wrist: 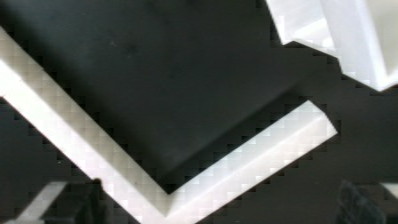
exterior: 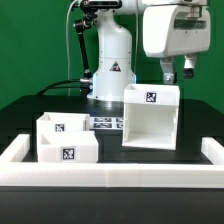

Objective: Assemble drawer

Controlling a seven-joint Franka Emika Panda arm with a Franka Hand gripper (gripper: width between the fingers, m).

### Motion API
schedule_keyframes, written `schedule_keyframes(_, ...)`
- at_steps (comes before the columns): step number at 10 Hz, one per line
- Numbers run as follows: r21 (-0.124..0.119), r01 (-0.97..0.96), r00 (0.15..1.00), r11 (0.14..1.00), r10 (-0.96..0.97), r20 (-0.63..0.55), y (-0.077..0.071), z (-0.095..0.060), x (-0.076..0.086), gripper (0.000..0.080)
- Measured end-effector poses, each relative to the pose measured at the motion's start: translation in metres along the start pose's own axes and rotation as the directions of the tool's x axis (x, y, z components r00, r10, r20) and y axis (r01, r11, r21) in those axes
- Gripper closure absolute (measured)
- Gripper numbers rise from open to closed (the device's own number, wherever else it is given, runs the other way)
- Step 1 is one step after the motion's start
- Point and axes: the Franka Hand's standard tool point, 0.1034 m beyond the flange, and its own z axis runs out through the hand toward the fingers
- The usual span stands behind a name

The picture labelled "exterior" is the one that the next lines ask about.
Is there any marker tag sheet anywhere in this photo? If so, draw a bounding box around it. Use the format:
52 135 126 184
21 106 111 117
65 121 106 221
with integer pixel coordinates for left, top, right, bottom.
90 117 123 130

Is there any black cable bundle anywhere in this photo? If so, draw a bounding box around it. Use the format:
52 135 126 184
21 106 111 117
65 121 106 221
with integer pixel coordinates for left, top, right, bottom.
35 78 94 97

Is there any white U-shaped border frame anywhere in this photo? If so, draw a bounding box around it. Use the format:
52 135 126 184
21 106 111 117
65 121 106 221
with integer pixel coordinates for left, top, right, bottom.
0 134 224 189

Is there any white drawer tray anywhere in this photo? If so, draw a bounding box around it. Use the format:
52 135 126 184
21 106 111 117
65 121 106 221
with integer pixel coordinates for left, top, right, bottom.
36 112 90 135
37 131 99 163

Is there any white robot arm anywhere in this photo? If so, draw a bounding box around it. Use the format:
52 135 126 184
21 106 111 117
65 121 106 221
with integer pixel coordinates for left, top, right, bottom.
78 0 210 101

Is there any white front drawer tray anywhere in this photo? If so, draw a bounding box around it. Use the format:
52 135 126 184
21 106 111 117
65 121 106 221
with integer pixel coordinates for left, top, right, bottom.
37 131 99 163

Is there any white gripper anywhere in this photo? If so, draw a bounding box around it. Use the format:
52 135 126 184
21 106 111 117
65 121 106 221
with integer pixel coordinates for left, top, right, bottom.
143 5 211 84

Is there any white drawer cabinet box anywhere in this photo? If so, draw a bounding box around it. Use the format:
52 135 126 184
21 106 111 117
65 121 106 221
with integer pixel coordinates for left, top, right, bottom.
122 84 180 150

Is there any white rear drawer tray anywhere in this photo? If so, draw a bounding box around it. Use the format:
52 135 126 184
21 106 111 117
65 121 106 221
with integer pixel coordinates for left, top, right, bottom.
36 112 90 135

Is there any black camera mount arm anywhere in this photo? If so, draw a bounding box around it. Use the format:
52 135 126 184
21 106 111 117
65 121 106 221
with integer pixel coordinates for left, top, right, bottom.
73 0 99 81

